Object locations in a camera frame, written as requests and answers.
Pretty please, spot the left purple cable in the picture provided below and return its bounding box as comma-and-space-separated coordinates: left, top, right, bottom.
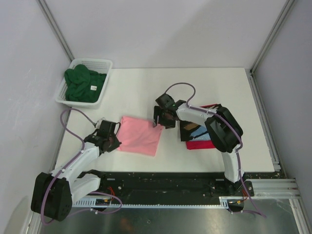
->
40, 107, 122, 224

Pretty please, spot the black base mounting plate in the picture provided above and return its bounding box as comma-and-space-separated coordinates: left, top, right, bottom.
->
80, 172, 255, 198

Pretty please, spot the green t-shirt in basket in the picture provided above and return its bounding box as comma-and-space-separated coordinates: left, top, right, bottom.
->
64, 64, 107, 103

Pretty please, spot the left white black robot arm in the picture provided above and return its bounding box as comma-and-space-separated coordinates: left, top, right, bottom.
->
31, 134, 121, 221

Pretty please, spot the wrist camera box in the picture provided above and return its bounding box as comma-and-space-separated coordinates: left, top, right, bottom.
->
156, 93, 175, 109
97, 120, 121, 138

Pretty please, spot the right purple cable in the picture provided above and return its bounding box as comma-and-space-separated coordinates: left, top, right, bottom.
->
164, 82, 268, 217

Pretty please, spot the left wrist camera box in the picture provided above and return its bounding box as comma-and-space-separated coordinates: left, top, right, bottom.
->
97, 120, 121, 138

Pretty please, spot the black printed t-shirt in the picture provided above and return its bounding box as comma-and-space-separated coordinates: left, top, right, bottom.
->
179, 104, 222, 142

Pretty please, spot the white plastic basket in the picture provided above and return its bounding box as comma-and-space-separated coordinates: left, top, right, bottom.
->
55, 58, 113, 109

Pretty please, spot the red t-shirt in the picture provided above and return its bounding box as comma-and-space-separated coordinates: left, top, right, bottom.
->
185, 104, 219, 151

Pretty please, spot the white slotted cable duct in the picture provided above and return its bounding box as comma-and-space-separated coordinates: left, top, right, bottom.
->
72, 196, 244, 209

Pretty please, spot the left aluminium frame post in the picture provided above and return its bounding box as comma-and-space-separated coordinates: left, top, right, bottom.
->
36, 0, 75, 61

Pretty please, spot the right aluminium frame post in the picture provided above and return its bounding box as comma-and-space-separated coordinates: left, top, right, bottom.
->
250, 0, 297, 75

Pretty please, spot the pink t-shirt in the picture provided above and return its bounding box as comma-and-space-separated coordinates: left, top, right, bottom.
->
117, 116, 163, 156

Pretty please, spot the aluminium frame post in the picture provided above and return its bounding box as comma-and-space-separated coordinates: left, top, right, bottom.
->
36, 0, 75, 61
250, 0, 297, 75

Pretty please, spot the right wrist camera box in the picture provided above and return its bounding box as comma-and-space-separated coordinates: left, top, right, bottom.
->
156, 93, 175, 109

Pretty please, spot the purple cable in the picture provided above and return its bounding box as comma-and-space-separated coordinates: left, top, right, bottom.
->
40, 107, 122, 224
164, 82, 268, 217

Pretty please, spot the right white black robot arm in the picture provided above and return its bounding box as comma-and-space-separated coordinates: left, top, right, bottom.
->
153, 96, 243, 195

